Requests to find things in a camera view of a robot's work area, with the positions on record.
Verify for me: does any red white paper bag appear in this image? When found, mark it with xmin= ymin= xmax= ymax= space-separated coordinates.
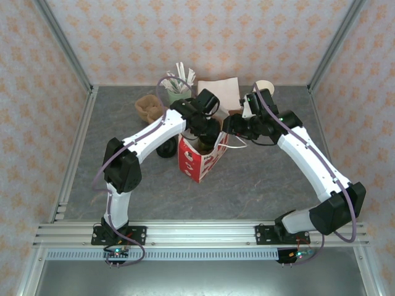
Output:
xmin=178 ymin=110 xmax=248 ymax=184

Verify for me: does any mint green cup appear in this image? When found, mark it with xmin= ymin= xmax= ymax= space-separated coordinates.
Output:
xmin=167 ymin=83 xmax=193 ymax=104

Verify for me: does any white paper napkin stack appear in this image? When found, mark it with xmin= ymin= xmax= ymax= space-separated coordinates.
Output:
xmin=197 ymin=77 xmax=241 ymax=112

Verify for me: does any brown pulp cup carrier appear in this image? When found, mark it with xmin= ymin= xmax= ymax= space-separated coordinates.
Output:
xmin=137 ymin=104 xmax=164 ymax=125
xmin=135 ymin=94 xmax=166 ymax=121

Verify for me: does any small green circuit board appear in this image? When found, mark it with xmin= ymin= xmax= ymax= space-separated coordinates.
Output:
xmin=277 ymin=247 xmax=315 ymax=265
xmin=103 ymin=248 xmax=130 ymax=266

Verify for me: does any grey metal shelf plate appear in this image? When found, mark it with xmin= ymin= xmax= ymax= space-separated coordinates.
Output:
xmin=33 ymin=260 xmax=371 ymax=296

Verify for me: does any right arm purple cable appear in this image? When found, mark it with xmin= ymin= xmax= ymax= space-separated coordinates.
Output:
xmin=252 ymin=81 xmax=359 ymax=266

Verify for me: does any aluminium side rail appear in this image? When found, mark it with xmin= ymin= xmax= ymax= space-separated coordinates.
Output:
xmin=308 ymin=85 xmax=339 ymax=176
xmin=49 ymin=85 xmax=99 ymax=223

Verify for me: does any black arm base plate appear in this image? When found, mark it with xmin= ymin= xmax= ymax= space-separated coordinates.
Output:
xmin=255 ymin=224 xmax=309 ymax=247
xmin=91 ymin=226 xmax=148 ymax=247

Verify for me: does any long aluminium mounting rail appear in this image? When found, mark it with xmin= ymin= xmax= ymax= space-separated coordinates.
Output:
xmin=32 ymin=220 xmax=370 ymax=248

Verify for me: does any aluminium frame post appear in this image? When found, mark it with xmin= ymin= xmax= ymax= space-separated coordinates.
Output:
xmin=32 ymin=0 xmax=95 ymax=93
xmin=307 ymin=0 xmax=368 ymax=93

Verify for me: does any grey slotted cable duct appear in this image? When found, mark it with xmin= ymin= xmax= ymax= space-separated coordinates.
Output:
xmin=46 ymin=248 xmax=280 ymax=261

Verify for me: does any aluminium frame leg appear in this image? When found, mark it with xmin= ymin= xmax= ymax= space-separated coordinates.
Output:
xmin=354 ymin=246 xmax=380 ymax=296
xmin=17 ymin=246 xmax=47 ymax=296

